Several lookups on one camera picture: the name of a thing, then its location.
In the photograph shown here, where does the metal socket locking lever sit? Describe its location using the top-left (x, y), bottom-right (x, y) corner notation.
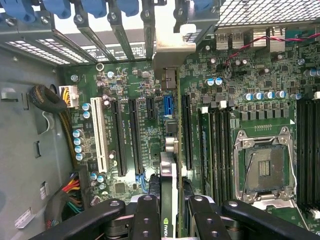
top-left (284, 134), bottom-right (299, 193)
top-left (241, 151), bottom-right (256, 201)

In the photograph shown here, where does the metal socket cover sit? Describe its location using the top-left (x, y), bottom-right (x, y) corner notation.
top-left (246, 192), bottom-right (305, 212)

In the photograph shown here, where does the green RAM stick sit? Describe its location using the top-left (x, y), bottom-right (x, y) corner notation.
top-left (198, 106), bottom-right (213, 201)

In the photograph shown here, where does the black RAM slot bank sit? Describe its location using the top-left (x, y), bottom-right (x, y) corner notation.
top-left (198, 99), bottom-right (235, 203)
top-left (296, 91), bottom-right (320, 218)

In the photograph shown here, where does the CPU socket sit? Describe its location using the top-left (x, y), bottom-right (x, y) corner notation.
top-left (232, 126), bottom-right (298, 201)

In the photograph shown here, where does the long black expansion slot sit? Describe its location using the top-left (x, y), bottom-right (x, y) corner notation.
top-left (128, 98), bottom-right (146, 193)
top-left (110, 99), bottom-right (128, 177)
top-left (181, 93), bottom-right (195, 171)

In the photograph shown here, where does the white expansion slot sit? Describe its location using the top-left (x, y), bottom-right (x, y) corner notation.
top-left (89, 96), bottom-right (110, 174)

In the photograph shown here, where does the short black expansion slot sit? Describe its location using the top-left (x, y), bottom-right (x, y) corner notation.
top-left (146, 96), bottom-right (156, 120)

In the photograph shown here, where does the blue expansion slot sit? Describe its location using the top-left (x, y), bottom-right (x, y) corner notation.
top-left (163, 95), bottom-right (176, 119)

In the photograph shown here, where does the dark grey open PC case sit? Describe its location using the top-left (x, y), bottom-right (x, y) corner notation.
top-left (0, 0), bottom-right (320, 240)

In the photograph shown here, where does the green motherboard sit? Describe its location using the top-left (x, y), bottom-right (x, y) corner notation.
top-left (62, 24), bottom-right (320, 240)

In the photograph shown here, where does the white power connector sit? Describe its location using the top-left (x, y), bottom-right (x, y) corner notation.
top-left (58, 84), bottom-right (80, 109)

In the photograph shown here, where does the black slot cover plate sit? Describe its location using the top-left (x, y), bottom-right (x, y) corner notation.
top-left (139, 0), bottom-right (157, 62)
top-left (106, 6), bottom-right (137, 62)
top-left (73, 7), bottom-right (117, 63)

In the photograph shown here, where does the blue card retention clip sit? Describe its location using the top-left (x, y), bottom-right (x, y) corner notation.
top-left (42, 0), bottom-right (74, 20)
top-left (80, 0), bottom-right (111, 20)
top-left (115, 0), bottom-right (140, 18)
top-left (191, 0), bottom-right (215, 13)
top-left (13, 0), bottom-right (38, 24)

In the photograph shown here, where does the multicolour power wire bundle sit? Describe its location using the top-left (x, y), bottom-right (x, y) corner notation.
top-left (44, 172), bottom-right (83, 227)

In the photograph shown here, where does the yellow wire bundle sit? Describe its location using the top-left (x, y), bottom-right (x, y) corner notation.
top-left (59, 109), bottom-right (78, 167)

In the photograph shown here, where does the black sleeved power cable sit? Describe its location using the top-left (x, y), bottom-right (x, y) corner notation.
top-left (27, 84), bottom-right (68, 115)

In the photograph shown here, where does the red black twisted wire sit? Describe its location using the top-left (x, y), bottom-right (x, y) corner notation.
top-left (223, 32), bottom-right (320, 68)

